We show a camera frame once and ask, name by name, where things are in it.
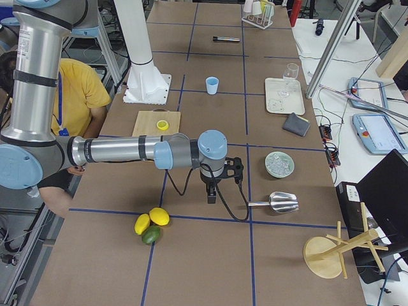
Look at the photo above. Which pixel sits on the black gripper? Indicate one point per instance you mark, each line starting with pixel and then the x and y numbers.
pixel 209 182

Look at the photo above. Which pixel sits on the yellow lemon slice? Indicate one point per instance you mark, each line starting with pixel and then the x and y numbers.
pixel 162 125

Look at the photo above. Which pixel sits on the steel muddler black tip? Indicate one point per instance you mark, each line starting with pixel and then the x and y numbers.
pixel 225 39

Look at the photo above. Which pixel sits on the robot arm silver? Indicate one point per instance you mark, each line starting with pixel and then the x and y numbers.
pixel 29 150

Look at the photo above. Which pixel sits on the yellow lemon right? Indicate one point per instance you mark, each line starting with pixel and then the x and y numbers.
pixel 159 216

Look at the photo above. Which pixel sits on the yellow lemon left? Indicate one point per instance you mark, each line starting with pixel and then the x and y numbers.
pixel 142 223

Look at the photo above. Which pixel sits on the light blue paper cup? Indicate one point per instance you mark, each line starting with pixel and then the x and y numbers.
pixel 212 84

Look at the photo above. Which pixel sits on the white mint cup on rack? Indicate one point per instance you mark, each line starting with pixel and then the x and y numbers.
pixel 256 8

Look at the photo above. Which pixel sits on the pink cup on rack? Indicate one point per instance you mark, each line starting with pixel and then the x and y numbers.
pixel 248 6

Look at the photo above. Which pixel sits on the green cup on rack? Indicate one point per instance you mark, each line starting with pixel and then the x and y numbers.
pixel 269 9

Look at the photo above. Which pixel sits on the yellow cup on rack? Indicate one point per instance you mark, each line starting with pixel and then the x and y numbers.
pixel 264 4

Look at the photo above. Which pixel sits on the steel ice scoop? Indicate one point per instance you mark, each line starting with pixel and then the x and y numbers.
pixel 279 202

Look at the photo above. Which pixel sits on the green bowl of ice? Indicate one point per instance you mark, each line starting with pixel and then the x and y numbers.
pixel 279 164

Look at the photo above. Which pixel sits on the wooden cutting board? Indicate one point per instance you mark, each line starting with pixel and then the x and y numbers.
pixel 146 123

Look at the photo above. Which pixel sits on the grey folded cloth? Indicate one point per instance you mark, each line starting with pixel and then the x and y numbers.
pixel 295 125

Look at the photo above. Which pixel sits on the yellow sponge under cloth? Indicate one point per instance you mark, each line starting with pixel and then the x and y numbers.
pixel 306 120

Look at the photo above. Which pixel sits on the cream bear tray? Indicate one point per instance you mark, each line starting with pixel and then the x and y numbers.
pixel 283 96

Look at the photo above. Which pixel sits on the wooden mug tree stand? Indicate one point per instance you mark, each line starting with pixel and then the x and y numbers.
pixel 324 255

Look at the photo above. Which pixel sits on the clear wine glass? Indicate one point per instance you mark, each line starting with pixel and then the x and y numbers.
pixel 290 74

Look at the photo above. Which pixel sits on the person in yellow shirt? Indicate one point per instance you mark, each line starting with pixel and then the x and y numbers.
pixel 79 110

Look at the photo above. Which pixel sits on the black monitor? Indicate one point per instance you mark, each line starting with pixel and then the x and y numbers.
pixel 384 192

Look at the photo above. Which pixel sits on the lower teach pendant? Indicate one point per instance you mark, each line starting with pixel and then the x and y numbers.
pixel 377 134

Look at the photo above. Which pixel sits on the teach pendant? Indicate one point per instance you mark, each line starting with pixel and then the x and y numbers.
pixel 371 91
pixel 377 134

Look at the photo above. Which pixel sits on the upper teach pendant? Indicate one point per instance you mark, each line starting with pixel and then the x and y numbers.
pixel 371 91

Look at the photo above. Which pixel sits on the black umbrella on desk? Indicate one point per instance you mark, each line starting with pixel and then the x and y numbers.
pixel 319 27

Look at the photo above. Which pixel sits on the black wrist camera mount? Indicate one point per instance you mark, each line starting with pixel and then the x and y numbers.
pixel 233 169

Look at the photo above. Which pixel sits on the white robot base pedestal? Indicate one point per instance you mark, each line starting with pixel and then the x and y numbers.
pixel 145 83

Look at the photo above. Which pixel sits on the white wire cup rack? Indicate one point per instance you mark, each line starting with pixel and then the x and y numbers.
pixel 258 21

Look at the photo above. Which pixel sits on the aluminium frame post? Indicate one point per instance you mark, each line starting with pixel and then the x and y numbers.
pixel 345 19

